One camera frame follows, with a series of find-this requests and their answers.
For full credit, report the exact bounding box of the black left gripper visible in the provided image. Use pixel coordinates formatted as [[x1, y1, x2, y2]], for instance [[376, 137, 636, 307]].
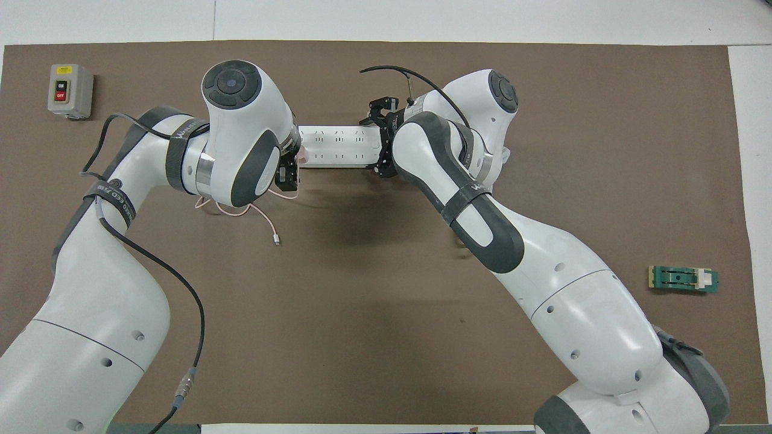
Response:
[[274, 154, 300, 195]]

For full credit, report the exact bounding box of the pink charging cable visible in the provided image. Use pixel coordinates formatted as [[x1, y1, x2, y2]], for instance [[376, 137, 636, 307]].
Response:
[[194, 184, 300, 246]]

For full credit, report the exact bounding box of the green circuit board module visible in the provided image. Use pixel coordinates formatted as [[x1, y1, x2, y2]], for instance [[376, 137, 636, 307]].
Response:
[[648, 265, 720, 296]]

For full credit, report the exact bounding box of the grey on-off switch box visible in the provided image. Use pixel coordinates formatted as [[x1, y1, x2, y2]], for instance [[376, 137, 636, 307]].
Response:
[[48, 64, 95, 120]]

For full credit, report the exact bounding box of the brown table mat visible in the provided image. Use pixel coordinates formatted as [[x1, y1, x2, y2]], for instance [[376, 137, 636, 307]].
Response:
[[0, 40, 762, 426]]

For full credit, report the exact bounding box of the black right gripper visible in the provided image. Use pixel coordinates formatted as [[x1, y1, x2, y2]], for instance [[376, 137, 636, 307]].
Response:
[[368, 96, 403, 179]]

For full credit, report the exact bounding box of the white power strip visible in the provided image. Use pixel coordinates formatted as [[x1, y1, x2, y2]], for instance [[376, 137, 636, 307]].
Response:
[[297, 125, 387, 169]]

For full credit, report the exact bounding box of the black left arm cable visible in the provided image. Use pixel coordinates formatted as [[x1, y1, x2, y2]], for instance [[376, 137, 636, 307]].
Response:
[[80, 112, 209, 434]]

